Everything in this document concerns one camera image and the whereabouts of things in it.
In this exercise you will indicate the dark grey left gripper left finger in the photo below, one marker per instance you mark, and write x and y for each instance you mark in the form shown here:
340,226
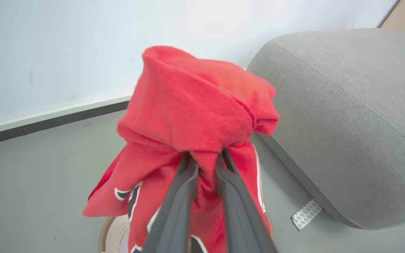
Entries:
174,218

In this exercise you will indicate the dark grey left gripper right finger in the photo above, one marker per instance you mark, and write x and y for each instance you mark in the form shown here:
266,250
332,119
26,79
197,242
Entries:
241,218

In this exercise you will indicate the red basketball jersey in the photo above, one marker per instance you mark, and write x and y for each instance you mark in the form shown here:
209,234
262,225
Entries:
195,105

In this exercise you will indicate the white laundry basket brown rim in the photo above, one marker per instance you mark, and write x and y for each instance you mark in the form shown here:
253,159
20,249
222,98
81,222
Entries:
114,235

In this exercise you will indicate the white patterned sofa tag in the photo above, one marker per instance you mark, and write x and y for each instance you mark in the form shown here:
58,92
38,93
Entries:
306,214

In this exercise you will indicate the grey fabric sofa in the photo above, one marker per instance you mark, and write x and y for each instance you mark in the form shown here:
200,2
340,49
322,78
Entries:
357,123

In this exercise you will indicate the white and black baseboard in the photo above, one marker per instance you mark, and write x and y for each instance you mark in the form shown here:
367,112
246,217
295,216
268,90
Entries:
47,119

